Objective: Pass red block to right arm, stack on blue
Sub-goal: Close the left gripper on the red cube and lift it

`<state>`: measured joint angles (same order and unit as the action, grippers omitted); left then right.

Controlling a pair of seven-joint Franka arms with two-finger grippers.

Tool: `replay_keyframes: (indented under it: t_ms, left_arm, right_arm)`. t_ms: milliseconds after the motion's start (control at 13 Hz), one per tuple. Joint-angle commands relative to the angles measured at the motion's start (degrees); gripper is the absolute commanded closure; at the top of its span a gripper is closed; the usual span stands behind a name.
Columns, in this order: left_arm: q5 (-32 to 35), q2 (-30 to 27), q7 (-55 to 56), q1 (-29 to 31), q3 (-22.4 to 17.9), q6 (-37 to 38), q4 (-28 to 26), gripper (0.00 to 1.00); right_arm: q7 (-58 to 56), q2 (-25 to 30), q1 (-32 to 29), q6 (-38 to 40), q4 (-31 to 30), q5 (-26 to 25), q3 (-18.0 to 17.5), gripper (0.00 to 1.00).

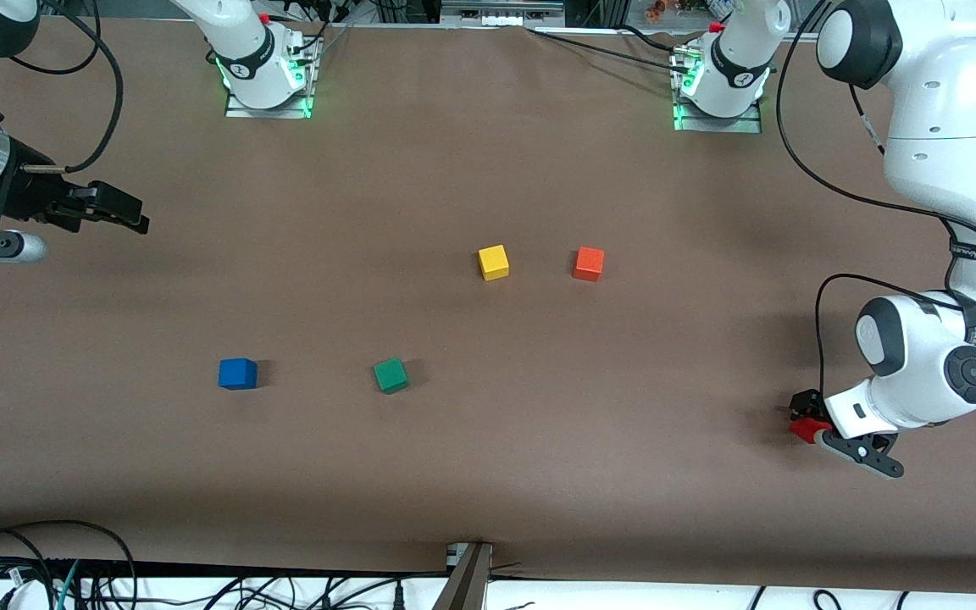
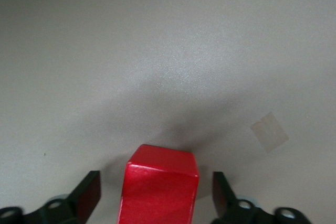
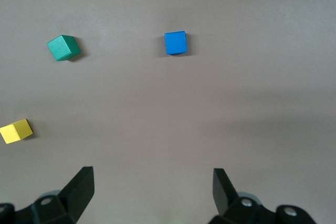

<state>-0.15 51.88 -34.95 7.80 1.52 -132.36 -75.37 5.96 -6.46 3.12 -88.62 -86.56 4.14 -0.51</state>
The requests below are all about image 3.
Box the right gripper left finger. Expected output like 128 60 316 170
0 166 95 224

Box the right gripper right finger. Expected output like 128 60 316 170
208 168 314 224

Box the yellow wooden block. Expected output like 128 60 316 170
0 119 34 145

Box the green wooden block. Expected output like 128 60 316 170
46 34 81 62

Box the blue wooden block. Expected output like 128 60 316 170
164 30 188 56

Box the brown table cover sheet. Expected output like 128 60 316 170
0 0 336 224

